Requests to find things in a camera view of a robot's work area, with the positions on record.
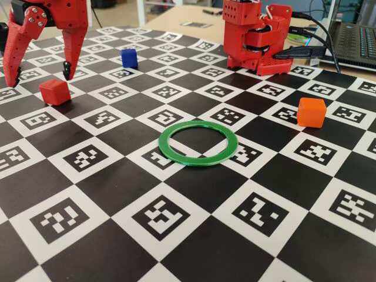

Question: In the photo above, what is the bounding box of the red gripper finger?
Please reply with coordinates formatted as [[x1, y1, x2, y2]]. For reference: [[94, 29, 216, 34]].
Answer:
[[61, 26, 89, 82], [2, 5, 49, 88]]

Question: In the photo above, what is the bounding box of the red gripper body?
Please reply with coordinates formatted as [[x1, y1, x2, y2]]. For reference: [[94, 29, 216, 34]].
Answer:
[[10, 0, 90, 31]]

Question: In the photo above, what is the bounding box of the red cube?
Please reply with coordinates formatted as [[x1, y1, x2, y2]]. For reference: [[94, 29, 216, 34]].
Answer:
[[39, 78, 72, 106]]

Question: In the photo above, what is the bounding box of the blue cube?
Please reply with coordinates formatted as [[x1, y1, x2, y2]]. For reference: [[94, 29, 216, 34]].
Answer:
[[120, 48, 139, 70]]

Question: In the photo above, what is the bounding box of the orange cube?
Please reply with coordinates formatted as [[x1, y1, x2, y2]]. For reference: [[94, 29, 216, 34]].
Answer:
[[296, 98, 327, 129]]

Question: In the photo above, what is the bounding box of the black clamp device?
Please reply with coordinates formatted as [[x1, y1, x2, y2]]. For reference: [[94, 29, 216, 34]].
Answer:
[[0, 22, 10, 58]]

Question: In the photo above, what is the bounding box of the white table leg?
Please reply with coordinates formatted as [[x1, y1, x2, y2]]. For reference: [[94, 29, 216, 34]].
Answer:
[[137, 0, 146, 28]]

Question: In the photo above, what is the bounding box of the black white marker checkerboard mat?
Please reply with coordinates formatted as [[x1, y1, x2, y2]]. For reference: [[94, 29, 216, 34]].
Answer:
[[0, 25, 376, 282]]

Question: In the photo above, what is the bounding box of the green round object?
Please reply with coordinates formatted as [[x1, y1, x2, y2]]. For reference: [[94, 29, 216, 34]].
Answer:
[[287, 31, 313, 45]]

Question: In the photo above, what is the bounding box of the dark laptop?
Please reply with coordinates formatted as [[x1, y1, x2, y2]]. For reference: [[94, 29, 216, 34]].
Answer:
[[327, 0, 376, 72]]

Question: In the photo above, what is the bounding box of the green flat ring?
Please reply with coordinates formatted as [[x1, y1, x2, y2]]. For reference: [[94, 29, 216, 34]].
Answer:
[[158, 120, 239, 167]]

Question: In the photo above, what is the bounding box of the thin black cable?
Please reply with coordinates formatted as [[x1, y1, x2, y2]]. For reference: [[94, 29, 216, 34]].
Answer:
[[288, 26, 327, 48]]

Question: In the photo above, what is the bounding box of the thick black cable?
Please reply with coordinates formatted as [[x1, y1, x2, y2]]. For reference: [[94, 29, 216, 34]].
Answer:
[[291, 11, 342, 73]]

